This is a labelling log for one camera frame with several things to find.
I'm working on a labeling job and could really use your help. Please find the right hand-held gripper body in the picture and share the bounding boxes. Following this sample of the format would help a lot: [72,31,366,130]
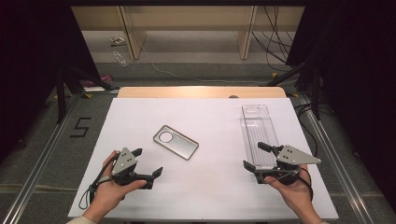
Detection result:
[253,145,322,187]

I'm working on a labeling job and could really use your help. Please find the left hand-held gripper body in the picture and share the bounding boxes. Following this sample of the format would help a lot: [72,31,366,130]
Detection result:
[110,147,154,190]

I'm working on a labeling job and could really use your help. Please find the clear plastic tray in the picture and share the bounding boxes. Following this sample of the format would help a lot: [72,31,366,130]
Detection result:
[239,104,281,175]

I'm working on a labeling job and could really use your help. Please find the grey phone case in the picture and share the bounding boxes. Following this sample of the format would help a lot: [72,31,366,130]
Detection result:
[152,124,200,161]

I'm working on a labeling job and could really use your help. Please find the person's left hand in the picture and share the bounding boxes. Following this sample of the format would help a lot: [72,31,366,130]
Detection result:
[81,149,148,224]

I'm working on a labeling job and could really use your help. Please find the person's right hand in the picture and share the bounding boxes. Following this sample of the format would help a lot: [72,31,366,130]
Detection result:
[263,164,322,224]

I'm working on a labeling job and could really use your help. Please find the white board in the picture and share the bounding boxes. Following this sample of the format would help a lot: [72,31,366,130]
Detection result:
[67,97,340,221]

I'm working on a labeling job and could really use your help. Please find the pink floor item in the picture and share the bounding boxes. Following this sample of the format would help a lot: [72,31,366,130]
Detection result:
[86,74,114,88]

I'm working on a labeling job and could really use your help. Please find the clear plastic packet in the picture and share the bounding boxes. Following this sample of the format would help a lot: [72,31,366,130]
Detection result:
[112,50,129,67]

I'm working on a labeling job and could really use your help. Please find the dark curtain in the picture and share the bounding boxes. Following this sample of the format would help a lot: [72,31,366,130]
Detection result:
[286,0,396,214]
[0,0,103,164]

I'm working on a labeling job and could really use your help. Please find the small grey floor item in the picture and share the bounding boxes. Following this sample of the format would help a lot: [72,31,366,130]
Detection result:
[109,35,127,48]

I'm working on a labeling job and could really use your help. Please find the wooden shelf unit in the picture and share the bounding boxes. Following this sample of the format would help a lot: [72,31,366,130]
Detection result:
[70,5,305,61]

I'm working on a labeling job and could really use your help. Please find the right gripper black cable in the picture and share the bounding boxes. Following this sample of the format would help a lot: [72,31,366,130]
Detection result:
[274,166,314,202]

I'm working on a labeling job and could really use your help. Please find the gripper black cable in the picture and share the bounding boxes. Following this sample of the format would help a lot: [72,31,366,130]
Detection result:
[78,153,120,211]
[274,166,314,202]

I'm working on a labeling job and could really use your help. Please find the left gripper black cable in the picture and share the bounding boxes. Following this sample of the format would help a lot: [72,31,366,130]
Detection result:
[78,153,120,211]

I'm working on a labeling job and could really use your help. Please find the aluminium floor rail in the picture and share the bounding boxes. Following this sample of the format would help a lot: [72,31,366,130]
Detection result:
[298,94,375,224]
[0,92,82,224]

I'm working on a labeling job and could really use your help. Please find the bundle of black cables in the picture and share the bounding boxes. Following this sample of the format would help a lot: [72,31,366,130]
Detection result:
[251,5,301,73]

